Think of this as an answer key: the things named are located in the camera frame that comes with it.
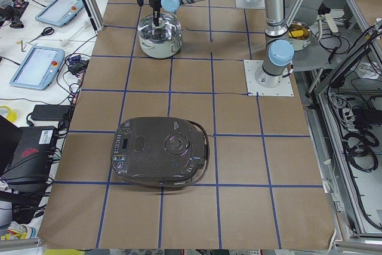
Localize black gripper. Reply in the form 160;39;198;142
137;0;162;26

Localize glass pot lid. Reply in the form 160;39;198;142
138;13;181;44

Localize pale green electric pot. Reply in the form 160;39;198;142
138;13;183;60

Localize upper blue teach pendant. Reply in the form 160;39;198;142
35;0;84;27

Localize blue teach pendant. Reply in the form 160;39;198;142
10;45;65;90
35;0;84;27

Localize lower blue teach pendant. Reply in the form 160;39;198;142
10;45;65;90

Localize dark brown rice cooker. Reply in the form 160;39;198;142
110;116;210;188

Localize steel bowl with yellow item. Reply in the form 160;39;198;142
288;21;311;51

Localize black power adapter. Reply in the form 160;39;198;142
30;105;70;121

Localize grey chair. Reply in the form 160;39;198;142
285;0;327;72

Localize yellow tape roll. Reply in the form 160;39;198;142
0;106;17;123

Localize black red computer box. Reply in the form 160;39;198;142
1;126;58;185

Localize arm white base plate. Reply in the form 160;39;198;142
235;0;265;10
244;60;294;97

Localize black handled scissors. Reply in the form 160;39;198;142
31;26;55;42

